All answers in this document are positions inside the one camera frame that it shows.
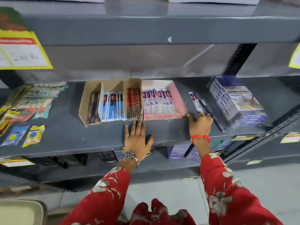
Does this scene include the person's right hand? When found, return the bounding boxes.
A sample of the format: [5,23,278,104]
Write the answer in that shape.
[187,112,214,138]

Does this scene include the person's left hand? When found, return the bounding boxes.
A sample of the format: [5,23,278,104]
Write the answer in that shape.
[124,120,155,160]

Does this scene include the person's right forearm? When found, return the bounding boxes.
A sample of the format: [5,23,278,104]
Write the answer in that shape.
[192,138,284,225]

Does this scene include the person's left forearm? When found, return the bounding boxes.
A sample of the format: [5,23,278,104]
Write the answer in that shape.
[60,159,141,225]

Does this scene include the single white purple tube carton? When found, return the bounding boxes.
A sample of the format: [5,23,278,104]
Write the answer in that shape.
[188,91,205,113]

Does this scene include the long dark flat packet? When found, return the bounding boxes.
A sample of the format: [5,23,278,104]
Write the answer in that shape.
[201,99,226,132]

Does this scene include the silver wristwatch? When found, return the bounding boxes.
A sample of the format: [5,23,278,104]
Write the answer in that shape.
[122,150,141,168]

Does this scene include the red packets bundle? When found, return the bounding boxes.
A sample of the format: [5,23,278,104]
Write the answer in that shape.
[126,88,142,120]

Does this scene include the blue white packets bundle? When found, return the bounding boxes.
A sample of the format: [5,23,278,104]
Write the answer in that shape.
[98,91,127,122]

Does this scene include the small black box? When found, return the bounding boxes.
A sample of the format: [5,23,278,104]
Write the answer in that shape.
[98,151,118,163]

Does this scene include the pink cardboard tray box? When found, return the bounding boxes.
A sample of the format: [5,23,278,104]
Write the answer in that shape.
[141,79,188,121]

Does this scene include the row of white purple tube cartons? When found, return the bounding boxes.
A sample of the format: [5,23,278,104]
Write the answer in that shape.
[142,89,178,115]

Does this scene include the dark brown packets bundle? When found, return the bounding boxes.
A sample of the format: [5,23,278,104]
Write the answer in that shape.
[86,92,101,124]

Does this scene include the wrapped stack of purple white cartons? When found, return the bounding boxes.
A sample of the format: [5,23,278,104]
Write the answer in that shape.
[206,75,268,128]

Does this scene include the divided brown cardboard box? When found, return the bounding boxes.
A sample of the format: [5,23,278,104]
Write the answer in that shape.
[78,78,143,127]

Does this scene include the yellow white shelf label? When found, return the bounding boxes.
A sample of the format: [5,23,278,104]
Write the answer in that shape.
[0,156,36,168]
[231,135,258,141]
[280,132,300,144]

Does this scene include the large black boxes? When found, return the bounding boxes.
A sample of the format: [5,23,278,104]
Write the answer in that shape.
[35,153,89,170]

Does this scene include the red floral garment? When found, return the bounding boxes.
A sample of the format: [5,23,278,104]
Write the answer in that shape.
[117,198,197,225]

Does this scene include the grey slotted shelf upright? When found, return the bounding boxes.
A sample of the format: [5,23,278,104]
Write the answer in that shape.
[223,110,300,165]

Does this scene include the black slotted shelf upright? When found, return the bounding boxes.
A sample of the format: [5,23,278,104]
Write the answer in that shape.
[228,43,258,77]

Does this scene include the teal blister pack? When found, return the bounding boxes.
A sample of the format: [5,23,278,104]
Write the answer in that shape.
[32,103,53,119]

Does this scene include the yellow plastic packet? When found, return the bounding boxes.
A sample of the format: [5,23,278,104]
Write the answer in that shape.
[22,125,45,148]

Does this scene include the pile of toothbrush blister packs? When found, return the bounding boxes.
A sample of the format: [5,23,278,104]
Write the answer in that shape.
[0,81,69,129]

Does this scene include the grey metal shelf unit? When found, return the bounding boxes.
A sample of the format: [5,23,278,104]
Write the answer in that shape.
[0,0,300,196]

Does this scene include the red blister pack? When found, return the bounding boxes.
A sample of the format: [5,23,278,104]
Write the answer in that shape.
[9,108,38,123]

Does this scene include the blue plastic packet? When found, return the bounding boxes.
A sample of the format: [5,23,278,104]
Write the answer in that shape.
[0,125,30,147]

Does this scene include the yellow paper sign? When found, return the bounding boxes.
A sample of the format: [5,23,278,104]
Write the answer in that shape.
[288,43,300,70]

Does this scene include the yellow bordered poster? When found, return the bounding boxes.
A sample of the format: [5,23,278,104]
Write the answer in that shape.
[0,6,54,70]

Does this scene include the beige plastic tray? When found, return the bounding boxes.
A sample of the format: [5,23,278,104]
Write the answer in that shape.
[0,199,48,225]

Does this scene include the orange thread bracelet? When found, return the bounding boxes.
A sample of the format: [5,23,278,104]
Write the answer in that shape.
[190,134,211,144]

